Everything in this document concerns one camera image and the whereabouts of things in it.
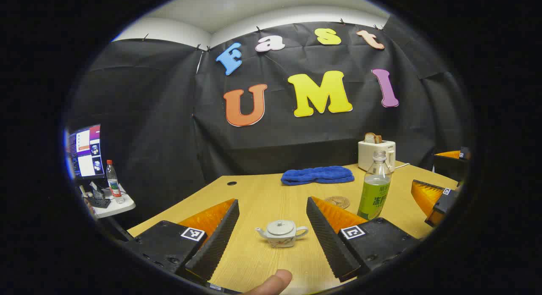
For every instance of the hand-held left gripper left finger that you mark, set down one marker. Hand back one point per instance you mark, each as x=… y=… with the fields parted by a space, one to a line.
x=220 y=240

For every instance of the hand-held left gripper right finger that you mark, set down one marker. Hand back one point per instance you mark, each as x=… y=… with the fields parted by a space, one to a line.
x=326 y=240

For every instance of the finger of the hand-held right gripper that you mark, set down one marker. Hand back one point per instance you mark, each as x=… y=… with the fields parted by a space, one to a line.
x=442 y=206
x=449 y=164

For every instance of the round wooden coaster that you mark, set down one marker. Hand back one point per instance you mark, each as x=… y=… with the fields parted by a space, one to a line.
x=337 y=202

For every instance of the white teacup lid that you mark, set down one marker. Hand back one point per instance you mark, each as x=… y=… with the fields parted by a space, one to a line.
x=281 y=225

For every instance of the green label water bottle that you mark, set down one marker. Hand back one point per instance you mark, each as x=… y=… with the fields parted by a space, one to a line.
x=373 y=197

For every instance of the red cap plastic bottle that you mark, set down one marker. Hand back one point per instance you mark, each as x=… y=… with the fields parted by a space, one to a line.
x=113 y=183

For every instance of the blue towel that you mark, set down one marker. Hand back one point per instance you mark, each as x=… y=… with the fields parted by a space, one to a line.
x=317 y=175

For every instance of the bread slice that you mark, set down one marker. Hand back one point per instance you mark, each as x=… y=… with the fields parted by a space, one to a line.
x=372 y=138

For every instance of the white toaster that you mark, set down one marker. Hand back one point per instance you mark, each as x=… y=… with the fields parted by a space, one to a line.
x=368 y=155

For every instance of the white side table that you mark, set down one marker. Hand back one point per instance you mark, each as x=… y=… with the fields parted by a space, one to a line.
x=120 y=207

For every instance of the small black keypad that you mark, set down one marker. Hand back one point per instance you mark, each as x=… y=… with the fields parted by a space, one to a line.
x=98 y=201

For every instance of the black backdrop cloth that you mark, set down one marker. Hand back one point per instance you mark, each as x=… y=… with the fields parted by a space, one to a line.
x=169 y=117

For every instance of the computer monitor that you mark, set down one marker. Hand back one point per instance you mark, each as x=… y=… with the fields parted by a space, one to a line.
x=87 y=151

